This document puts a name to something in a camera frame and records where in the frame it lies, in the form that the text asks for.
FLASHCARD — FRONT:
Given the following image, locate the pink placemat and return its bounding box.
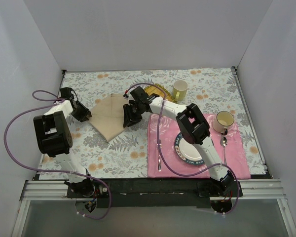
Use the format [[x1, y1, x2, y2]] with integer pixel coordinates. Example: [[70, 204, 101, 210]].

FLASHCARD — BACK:
[[148, 114, 250, 179]]

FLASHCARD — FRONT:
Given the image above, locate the yellow woven bamboo tray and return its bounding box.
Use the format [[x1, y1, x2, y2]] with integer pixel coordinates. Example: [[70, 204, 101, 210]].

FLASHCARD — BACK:
[[144, 83, 177, 103]]

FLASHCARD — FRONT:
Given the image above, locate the yellow green mug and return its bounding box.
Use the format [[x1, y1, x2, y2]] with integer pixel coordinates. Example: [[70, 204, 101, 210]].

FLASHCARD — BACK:
[[172, 79, 188, 101]]

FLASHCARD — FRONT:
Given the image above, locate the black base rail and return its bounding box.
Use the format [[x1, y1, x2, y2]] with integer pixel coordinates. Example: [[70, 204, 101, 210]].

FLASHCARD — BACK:
[[64, 178, 243, 208]]

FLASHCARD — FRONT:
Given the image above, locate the silver fork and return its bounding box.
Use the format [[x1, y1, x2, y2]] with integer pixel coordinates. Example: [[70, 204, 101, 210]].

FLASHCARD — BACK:
[[157, 140, 162, 172]]

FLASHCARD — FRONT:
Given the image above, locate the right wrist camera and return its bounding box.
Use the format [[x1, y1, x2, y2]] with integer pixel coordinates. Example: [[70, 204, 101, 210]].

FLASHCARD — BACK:
[[130, 87, 148, 102]]

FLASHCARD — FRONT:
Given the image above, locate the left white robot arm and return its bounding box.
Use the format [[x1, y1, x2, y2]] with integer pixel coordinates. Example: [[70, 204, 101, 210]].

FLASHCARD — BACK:
[[33, 100, 95, 198]]

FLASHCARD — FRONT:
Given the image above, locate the floral tablecloth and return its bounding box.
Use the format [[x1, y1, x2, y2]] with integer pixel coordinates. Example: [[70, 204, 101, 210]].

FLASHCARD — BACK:
[[38, 68, 267, 180]]

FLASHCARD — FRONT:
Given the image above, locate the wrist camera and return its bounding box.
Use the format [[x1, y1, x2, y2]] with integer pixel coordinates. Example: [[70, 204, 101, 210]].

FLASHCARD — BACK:
[[60, 87, 75, 100], [130, 87, 148, 102]]

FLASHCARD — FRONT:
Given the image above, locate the aluminium frame rail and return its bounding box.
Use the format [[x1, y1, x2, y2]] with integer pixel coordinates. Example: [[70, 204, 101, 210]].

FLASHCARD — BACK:
[[21, 179, 287, 200]]

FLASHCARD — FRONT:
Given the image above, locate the beige cloth napkin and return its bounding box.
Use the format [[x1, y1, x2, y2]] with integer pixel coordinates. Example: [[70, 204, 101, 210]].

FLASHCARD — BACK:
[[89, 94, 128, 142]]

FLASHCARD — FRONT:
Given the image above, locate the silver spoon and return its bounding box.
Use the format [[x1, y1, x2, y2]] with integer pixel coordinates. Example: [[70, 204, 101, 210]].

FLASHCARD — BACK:
[[221, 136, 227, 164]]

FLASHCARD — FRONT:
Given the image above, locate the pink mug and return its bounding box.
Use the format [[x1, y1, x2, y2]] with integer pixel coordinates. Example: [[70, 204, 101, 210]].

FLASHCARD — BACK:
[[212, 111, 234, 136]]

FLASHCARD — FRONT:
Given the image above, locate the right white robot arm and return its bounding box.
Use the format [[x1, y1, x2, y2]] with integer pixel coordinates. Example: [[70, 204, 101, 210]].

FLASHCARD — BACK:
[[123, 95, 240, 196]]

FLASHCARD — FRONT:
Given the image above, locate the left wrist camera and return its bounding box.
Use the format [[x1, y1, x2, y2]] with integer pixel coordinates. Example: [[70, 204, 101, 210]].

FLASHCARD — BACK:
[[60, 87, 75, 100]]

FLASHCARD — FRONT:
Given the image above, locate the green rimmed white plate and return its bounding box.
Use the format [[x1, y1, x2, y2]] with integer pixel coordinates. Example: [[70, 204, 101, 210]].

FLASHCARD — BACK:
[[174, 133, 205, 165]]

